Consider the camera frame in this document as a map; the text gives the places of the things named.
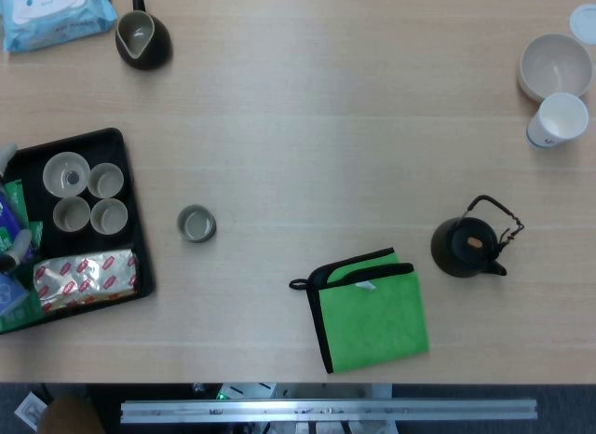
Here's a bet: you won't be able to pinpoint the black plastic tray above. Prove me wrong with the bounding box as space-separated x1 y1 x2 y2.
0 128 156 335

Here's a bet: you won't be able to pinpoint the orange-brown round stool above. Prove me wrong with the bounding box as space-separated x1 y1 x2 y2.
36 395 106 434

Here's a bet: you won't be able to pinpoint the white plastic lid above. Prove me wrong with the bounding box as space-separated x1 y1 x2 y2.
569 4 596 47

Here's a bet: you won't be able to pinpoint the aluminium rail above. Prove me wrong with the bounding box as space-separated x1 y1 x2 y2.
119 398 538 425

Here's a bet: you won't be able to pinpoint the white floor socket box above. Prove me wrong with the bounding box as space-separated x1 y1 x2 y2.
13 391 48 428

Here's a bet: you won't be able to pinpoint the wide beige tea bowl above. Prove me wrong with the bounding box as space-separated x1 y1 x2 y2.
42 152 91 197

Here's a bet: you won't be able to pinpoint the large green tea packet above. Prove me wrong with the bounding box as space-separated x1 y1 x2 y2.
0 287 46 335

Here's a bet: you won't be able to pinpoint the blue wet wipes pack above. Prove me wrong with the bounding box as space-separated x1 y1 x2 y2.
0 0 118 53

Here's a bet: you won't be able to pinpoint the black teapot with handle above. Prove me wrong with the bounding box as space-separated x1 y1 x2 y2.
430 194 525 277

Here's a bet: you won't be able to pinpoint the light blue packet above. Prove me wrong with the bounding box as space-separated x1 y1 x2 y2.
0 270 29 317

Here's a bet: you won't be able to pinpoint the green cloth with black trim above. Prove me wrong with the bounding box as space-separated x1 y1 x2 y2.
289 247 430 375

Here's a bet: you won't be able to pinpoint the dark ceramic pitcher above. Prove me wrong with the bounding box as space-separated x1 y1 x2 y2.
115 0 173 72

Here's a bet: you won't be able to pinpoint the small green tea packet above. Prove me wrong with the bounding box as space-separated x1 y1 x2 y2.
27 221 45 258

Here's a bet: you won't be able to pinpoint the purple snack pack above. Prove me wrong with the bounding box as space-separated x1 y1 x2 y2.
0 191 37 264

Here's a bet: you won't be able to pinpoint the white paper cup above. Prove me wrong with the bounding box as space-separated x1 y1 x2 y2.
526 92 589 150

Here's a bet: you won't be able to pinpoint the silver foil packet red labels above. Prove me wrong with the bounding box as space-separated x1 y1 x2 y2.
32 248 140 314

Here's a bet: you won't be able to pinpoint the small beige teacup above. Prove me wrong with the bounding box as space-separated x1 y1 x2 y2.
87 162 126 198
89 197 129 235
52 196 91 234

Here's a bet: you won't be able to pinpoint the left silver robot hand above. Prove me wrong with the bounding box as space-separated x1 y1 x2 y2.
0 143 32 273

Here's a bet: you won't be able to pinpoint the grey-green ceramic teacup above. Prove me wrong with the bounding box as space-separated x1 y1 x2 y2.
176 204 218 243

